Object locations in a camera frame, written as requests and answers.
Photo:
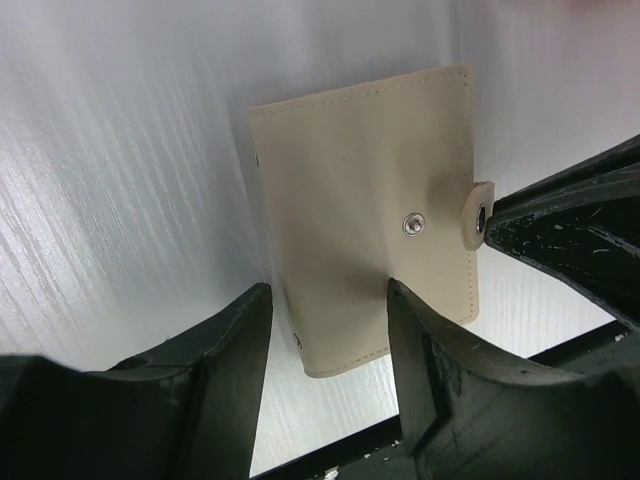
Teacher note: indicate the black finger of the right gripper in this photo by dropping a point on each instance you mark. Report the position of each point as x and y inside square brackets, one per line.
[581, 227]

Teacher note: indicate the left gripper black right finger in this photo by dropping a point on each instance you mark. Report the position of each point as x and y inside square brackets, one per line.
[471, 410]

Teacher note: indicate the beige card holder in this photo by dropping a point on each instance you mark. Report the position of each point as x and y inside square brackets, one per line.
[365, 184]

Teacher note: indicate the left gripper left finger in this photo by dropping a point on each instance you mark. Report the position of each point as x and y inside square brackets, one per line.
[184, 409]

